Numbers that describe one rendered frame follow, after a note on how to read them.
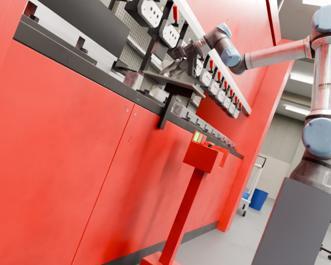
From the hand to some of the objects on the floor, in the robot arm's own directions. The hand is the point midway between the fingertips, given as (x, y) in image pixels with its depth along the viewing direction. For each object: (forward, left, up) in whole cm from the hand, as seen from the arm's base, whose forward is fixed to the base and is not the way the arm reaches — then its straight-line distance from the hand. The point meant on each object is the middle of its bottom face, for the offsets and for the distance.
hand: (164, 76), depth 137 cm
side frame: (+8, -230, -102) cm, 252 cm away
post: (+75, -105, -102) cm, 164 cm away
